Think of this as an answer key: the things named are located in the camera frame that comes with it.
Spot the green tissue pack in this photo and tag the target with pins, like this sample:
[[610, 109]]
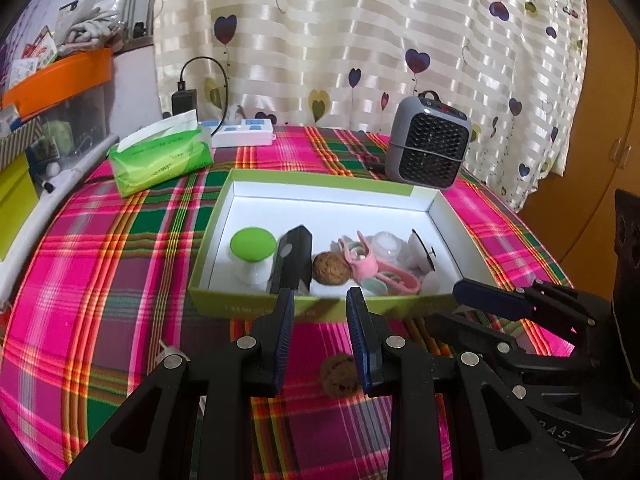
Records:
[[160, 160]]

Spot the colourful paper packets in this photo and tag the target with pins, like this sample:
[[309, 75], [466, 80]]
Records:
[[30, 57]]

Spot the pink green plaid tablecloth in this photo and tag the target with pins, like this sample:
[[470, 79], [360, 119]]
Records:
[[100, 310]]

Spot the clear round container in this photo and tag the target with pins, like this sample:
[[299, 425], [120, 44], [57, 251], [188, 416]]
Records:
[[387, 245]]

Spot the clear storage bin orange lid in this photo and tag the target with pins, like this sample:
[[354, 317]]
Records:
[[60, 80]]

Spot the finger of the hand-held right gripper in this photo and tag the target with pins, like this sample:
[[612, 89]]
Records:
[[492, 299], [470, 332]]

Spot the white round disc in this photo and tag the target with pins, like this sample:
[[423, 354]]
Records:
[[424, 252]]

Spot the pink clip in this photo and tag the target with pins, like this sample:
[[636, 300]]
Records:
[[362, 262]]

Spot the wooden wardrobe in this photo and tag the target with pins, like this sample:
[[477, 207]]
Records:
[[600, 135]]

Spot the white power strip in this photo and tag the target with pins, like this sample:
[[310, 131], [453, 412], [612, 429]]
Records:
[[245, 132]]

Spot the black rectangular device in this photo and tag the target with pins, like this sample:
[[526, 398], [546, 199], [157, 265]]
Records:
[[292, 260]]

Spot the yellow-green box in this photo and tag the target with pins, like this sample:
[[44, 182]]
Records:
[[15, 205]]

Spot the white plastic pipe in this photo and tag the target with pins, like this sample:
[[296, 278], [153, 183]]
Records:
[[60, 185]]

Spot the green and white cardboard box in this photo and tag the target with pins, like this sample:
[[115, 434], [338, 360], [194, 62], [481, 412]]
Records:
[[320, 200]]

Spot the pink looped holder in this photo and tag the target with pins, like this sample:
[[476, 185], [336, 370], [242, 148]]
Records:
[[400, 282]]

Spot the grey portable heater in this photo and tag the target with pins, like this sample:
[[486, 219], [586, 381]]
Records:
[[425, 145]]

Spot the white plastic bag bundle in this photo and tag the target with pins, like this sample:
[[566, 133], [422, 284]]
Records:
[[95, 25]]

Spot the black charger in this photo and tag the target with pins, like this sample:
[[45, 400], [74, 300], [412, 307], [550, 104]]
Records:
[[184, 101]]

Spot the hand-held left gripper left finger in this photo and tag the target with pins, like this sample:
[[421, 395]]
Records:
[[286, 335]]

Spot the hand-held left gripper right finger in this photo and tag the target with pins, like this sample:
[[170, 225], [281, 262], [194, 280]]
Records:
[[357, 342]]

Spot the white window frame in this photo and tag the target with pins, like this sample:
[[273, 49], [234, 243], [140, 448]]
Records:
[[135, 0]]

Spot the white jar green lid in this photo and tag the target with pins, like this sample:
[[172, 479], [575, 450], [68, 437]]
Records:
[[252, 247]]

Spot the striped heart print curtain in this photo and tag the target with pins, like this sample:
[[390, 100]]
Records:
[[350, 25]]

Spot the brown walnut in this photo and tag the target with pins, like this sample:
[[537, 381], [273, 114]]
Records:
[[332, 269], [340, 377]]

